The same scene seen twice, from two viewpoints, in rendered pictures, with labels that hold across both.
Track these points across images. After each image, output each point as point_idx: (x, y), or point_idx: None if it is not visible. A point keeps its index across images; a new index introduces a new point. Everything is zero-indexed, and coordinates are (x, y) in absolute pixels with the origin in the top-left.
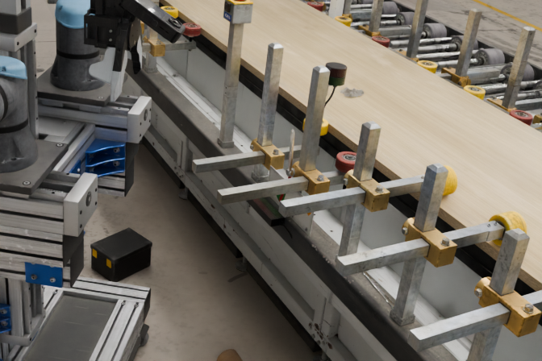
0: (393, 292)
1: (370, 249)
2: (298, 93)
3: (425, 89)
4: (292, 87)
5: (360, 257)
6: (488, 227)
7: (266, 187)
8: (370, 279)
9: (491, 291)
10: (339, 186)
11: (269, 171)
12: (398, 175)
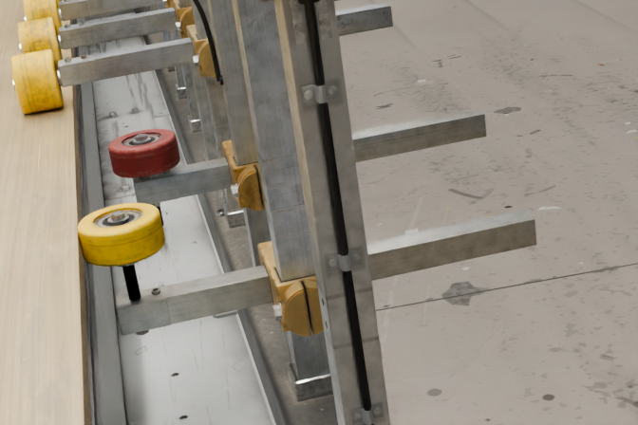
0: (158, 271)
1: (121, 340)
2: (37, 349)
3: None
4: (25, 382)
5: None
6: (84, 24)
7: (372, 128)
8: (221, 197)
9: None
10: (106, 336)
11: None
12: (71, 128)
